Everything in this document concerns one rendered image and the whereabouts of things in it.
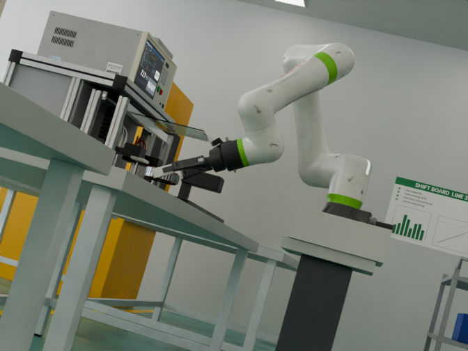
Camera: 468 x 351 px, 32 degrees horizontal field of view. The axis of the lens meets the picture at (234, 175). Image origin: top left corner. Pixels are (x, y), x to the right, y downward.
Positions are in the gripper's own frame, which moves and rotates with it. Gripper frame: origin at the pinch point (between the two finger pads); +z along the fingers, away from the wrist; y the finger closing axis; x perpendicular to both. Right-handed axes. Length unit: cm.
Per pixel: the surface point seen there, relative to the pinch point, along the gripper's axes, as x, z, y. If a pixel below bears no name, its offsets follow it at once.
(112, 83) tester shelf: -36.7, 11.1, -6.0
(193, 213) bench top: 14.1, -6.1, -2.6
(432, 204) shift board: -26, -132, -560
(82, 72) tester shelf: -43.9, 20.4, -6.1
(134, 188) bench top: 15, -6, 61
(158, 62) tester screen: -52, 0, -40
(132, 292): -9, 150, -457
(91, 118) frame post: -27.7, 21.2, -7.4
